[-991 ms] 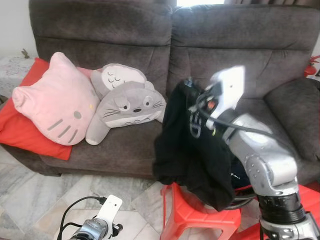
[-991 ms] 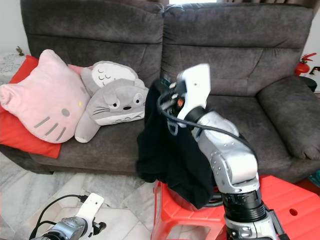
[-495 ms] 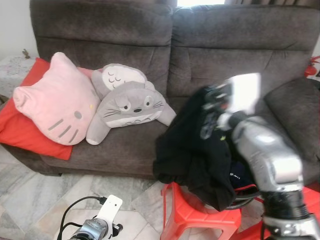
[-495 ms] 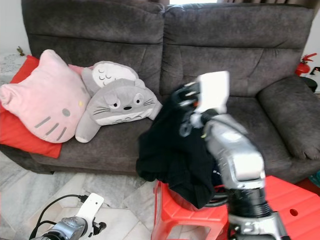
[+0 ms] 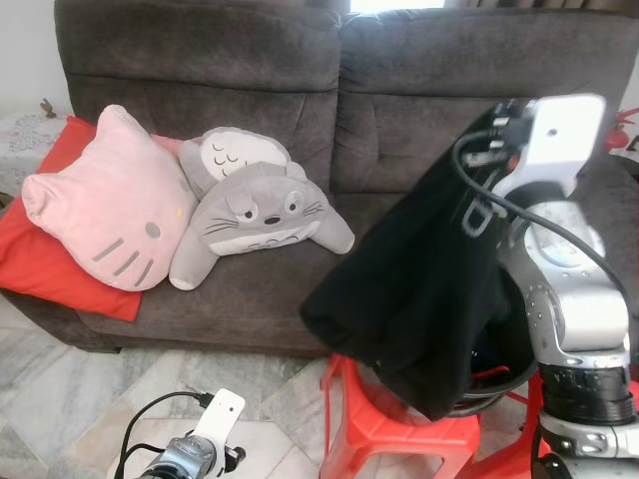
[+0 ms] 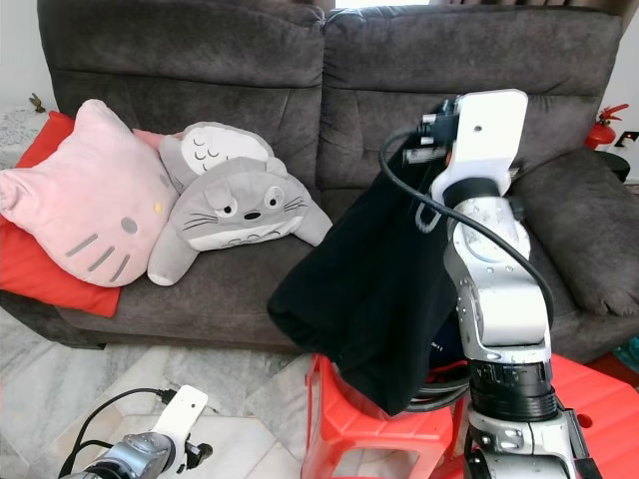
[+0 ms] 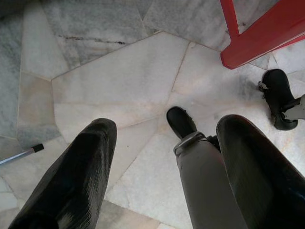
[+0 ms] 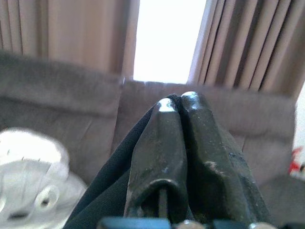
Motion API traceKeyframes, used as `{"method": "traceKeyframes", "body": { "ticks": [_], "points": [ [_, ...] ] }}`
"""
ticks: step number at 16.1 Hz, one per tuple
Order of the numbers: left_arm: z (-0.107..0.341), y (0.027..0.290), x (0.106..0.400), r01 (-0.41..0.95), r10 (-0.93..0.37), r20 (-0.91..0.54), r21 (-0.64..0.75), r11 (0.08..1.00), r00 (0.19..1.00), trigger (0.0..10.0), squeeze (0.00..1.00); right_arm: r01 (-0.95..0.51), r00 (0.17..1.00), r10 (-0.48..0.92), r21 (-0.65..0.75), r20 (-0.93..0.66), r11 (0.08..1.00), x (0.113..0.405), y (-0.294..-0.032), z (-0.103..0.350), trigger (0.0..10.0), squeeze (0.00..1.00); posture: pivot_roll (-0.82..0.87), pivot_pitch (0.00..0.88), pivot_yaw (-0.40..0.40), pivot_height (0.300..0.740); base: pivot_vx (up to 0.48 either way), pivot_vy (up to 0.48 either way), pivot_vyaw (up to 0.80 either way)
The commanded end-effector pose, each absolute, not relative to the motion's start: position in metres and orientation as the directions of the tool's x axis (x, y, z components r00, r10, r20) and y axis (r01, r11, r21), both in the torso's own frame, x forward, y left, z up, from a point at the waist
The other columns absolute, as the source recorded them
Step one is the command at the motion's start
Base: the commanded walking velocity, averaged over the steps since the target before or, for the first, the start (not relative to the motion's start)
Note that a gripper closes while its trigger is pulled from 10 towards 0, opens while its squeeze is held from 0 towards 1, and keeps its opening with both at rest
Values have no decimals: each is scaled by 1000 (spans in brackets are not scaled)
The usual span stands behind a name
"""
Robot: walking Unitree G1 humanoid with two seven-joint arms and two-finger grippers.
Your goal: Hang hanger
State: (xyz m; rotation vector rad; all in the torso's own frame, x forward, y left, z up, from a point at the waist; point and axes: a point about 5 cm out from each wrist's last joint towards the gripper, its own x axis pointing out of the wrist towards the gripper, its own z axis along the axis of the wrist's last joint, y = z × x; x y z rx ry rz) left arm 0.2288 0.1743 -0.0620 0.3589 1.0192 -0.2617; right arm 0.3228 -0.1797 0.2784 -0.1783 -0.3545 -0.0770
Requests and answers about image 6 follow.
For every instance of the black shirt white print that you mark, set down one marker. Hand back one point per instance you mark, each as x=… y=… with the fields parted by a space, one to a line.
x=369 y=289

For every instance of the bright window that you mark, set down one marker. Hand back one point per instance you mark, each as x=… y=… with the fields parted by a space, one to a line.
x=379 y=4

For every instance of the white cloth covered side table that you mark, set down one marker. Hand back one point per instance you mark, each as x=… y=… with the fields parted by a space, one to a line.
x=20 y=128

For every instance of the red fire extinguisher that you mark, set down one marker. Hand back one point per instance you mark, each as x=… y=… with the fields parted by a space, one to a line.
x=604 y=128

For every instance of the red plastic stool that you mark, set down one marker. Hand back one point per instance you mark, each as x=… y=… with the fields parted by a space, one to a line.
x=369 y=429

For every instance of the grey Totoro plush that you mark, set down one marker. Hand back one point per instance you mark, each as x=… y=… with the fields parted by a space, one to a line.
x=240 y=212

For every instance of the grey white round plush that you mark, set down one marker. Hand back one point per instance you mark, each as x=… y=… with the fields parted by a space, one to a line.
x=215 y=148

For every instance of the dark brown fabric sofa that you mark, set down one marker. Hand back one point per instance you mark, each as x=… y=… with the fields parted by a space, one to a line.
x=220 y=60

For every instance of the red cushion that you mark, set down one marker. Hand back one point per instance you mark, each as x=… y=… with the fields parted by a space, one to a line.
x=50 y=269

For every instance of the pink cat face cushion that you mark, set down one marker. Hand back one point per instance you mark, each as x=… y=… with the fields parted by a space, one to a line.
x=90 y=195

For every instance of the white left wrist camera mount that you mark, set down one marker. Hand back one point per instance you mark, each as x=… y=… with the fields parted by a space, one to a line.
x=182 y=419

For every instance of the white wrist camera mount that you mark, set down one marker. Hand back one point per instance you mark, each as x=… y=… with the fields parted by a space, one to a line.
x=182 y=419
x=489 y=130

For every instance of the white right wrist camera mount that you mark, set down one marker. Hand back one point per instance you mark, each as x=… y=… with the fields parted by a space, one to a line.
x=489 y=130

